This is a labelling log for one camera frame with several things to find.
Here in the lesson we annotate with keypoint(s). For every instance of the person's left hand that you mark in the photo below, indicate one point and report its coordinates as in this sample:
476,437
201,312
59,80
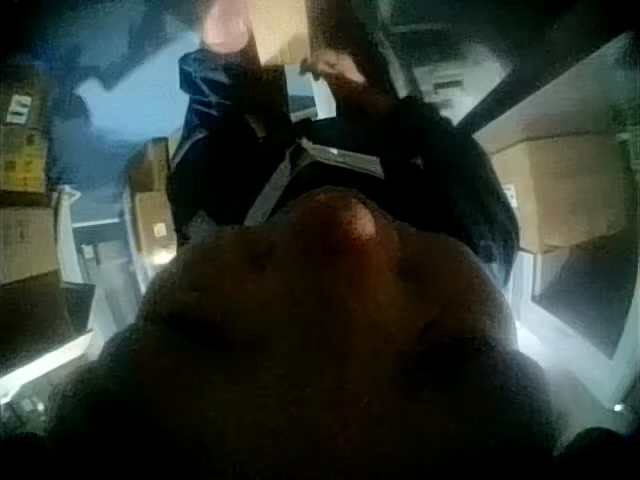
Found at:
224,27

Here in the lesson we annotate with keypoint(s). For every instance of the person's right hand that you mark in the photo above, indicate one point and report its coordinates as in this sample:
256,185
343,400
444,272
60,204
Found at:
336,69

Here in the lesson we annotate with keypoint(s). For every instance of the brown cardboard box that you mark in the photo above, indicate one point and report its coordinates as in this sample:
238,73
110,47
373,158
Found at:
282,30

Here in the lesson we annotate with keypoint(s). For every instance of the dark box with white label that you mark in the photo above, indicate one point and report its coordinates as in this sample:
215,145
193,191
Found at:
442,87

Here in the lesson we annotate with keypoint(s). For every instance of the small brown carton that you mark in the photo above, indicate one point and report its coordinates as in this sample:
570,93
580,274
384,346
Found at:
150,167

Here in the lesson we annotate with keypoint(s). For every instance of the brown carton with label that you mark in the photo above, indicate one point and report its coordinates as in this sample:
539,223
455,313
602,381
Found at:
155,222

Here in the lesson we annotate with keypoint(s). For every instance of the shelf with cardboard cartons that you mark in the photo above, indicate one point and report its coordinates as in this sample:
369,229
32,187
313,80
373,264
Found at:
27,200

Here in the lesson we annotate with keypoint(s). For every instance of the large brown carton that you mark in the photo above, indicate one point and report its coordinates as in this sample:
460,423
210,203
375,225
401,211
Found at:
560,190

